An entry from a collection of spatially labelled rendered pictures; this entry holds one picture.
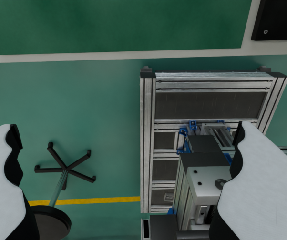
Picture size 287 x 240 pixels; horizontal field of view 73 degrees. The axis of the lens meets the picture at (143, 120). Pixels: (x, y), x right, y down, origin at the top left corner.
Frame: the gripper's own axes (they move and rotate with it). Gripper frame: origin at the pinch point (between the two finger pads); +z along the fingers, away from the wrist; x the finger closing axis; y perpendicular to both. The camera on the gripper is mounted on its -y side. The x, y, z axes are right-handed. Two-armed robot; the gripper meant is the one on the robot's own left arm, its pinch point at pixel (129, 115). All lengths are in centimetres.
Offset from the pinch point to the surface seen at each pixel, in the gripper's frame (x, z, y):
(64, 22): -16.1, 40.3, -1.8
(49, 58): -21.7, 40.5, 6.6
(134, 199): -3, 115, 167
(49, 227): -56, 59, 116
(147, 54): 3.3, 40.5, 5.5
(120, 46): -3.5, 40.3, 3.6
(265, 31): 31.0, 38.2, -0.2
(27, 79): -72, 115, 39
